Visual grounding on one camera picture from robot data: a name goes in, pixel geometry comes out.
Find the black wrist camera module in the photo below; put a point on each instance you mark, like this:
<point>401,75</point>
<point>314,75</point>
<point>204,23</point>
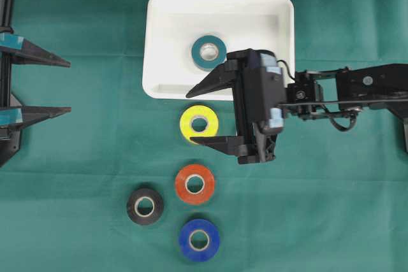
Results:
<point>264,90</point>

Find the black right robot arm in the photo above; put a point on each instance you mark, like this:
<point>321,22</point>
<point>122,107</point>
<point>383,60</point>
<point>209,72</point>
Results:
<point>343,93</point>

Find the yellow tape roll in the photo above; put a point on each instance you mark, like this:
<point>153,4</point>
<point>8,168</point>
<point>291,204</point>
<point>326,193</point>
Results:
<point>198,112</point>

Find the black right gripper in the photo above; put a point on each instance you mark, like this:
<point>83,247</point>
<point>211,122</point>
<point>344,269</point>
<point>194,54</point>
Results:
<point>249,145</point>

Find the blue tape roll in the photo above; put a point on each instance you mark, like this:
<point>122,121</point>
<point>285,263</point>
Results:
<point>186,246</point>

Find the white plastic tray case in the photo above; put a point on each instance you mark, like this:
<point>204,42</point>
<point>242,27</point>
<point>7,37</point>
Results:
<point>173,26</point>

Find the green tape roll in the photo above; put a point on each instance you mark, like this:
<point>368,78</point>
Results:
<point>208,52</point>

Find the black tape roll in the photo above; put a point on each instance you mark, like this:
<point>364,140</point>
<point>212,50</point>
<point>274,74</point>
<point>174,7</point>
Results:
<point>145,205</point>

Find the red tape roll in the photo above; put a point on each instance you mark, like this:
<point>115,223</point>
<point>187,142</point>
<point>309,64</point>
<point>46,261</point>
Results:
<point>201,196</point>

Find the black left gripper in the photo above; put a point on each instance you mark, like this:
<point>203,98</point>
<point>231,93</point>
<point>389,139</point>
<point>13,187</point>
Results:
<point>16,49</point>

